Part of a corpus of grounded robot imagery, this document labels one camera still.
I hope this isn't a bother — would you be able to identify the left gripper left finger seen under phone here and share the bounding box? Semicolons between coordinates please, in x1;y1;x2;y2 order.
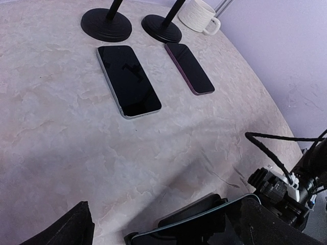
22;201;95;244

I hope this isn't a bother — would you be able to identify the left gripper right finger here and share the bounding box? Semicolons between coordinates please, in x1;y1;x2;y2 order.
229;198;322;244

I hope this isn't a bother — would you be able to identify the silver edged black smartphone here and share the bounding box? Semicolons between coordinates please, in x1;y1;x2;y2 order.
97;45;162;119

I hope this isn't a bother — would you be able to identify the purple edged black smartphone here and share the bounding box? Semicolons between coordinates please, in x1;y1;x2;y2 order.
165;42;215;95

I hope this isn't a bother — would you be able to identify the black round-base phone stand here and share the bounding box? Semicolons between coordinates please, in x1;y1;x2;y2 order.
80;0;132;42

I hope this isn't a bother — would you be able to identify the black folding phone stand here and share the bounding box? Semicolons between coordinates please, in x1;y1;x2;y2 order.
124;194;228;244

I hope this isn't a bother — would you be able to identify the white ceramic mug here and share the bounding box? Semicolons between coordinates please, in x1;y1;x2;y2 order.
178;0;221;36

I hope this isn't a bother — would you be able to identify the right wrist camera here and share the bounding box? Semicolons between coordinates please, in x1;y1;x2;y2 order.
248;167;318;231

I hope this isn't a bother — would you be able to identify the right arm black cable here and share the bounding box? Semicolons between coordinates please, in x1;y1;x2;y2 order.
244;129;327;184

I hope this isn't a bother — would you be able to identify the right aluminium corner post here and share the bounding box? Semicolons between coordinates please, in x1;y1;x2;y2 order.
215;0;233;13

